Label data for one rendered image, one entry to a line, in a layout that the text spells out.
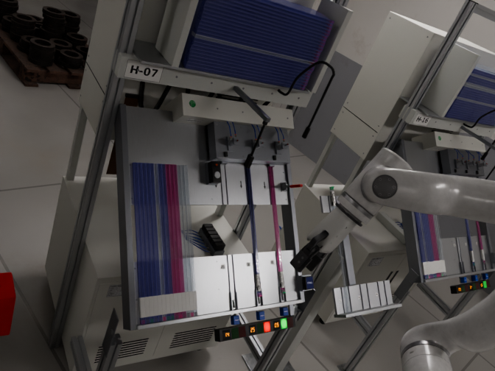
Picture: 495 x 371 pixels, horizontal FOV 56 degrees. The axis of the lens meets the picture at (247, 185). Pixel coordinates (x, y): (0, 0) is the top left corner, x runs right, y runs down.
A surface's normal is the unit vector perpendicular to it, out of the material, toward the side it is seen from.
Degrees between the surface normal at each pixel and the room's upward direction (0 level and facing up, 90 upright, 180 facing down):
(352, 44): 90
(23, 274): 0
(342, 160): 90
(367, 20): 90
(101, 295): 90
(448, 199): 67
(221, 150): 44
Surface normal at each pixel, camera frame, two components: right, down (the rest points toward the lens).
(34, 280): 0.35, -0.81
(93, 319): 0.46, 0.58
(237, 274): 0.57, -0.18
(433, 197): 0.38, 0.19
